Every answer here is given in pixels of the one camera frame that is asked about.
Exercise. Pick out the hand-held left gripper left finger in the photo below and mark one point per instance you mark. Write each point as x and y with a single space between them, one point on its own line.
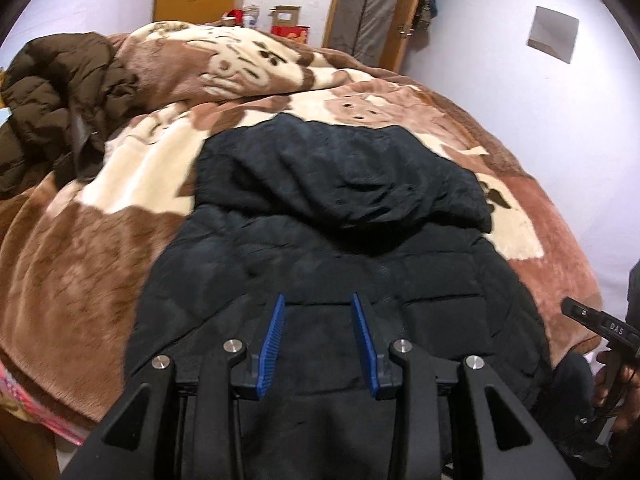
270 345

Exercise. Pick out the black puffer jacket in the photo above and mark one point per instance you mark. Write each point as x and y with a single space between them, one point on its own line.
350 210

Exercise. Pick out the grey door curtain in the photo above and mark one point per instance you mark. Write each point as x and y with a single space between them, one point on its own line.
370 5

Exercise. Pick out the clear plastic jar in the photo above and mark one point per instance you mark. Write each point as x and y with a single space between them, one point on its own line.
251 16

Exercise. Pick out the wooden door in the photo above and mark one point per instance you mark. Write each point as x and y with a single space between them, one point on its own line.
332 10

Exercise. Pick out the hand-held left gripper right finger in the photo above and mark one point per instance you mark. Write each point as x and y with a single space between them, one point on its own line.
365 345

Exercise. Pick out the person's right hand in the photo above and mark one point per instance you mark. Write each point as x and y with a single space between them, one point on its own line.
627 405

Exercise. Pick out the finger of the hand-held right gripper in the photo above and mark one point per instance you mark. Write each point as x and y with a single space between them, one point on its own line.
580 312

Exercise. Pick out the brown printed blanket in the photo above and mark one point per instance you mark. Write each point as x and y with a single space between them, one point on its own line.
75 285

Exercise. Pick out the wooden bed frame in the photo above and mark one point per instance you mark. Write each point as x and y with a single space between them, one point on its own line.
25 450

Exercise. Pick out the red box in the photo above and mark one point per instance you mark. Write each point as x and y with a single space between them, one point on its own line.
292 35

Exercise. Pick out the cardboard box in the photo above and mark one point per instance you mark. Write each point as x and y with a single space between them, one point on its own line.
285 15

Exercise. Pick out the pink patterned sheet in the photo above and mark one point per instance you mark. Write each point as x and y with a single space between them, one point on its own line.
30 400

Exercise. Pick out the hanging cloth bag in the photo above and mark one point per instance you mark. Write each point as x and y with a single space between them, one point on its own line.
425 7

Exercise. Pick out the brown puffer jacket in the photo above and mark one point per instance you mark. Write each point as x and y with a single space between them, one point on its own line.
45 110

